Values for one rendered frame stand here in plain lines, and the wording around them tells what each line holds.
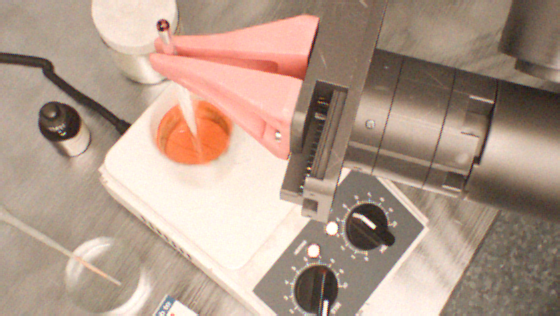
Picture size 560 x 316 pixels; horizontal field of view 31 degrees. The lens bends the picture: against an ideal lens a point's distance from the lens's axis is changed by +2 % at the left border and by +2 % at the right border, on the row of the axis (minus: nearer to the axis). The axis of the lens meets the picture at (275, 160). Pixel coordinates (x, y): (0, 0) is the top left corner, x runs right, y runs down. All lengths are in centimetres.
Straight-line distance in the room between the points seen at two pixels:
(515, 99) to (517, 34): 3
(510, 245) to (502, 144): 111
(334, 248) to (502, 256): 86
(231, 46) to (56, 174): 34
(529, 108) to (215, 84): 14
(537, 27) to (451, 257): 34
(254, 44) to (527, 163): 13
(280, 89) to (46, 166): 37
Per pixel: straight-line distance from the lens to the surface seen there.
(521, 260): 154
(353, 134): 44
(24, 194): 77
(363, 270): 70
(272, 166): 66
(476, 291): 152
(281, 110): 43
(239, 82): 44
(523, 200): 45
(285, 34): 44
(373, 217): 69
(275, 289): 68
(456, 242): 75
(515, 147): 44
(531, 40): 44
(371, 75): 44
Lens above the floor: 148
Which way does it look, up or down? 75 degrees down
